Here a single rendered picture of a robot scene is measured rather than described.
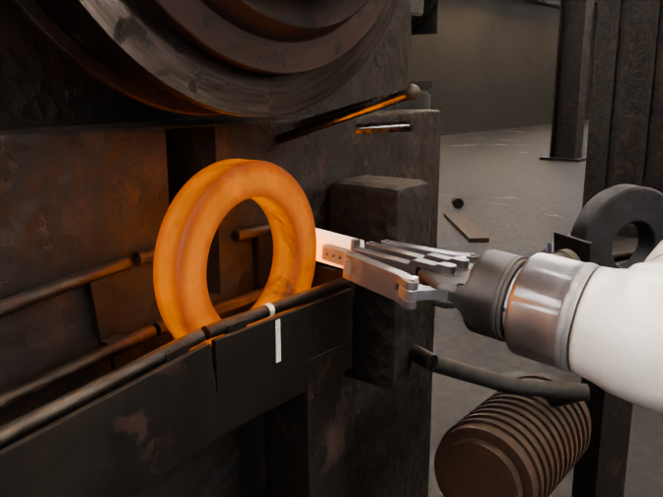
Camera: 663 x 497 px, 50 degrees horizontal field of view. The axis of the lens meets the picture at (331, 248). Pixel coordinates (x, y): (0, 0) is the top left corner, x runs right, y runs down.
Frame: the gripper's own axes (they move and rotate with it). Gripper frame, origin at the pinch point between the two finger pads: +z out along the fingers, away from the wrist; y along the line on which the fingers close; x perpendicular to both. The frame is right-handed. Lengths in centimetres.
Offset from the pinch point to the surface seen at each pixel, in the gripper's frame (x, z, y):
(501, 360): -79, 42, 159
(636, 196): 4.2, -19.1, 38.0
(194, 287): 0.1, 0.1, -18.3
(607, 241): -1.5, -17.4, 34.8
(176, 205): 6.3, 3.0, -17.8
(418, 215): 2.0, -2.3, 13.0
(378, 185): 5.2, 1.1, 9.3
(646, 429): -74, -10, 136
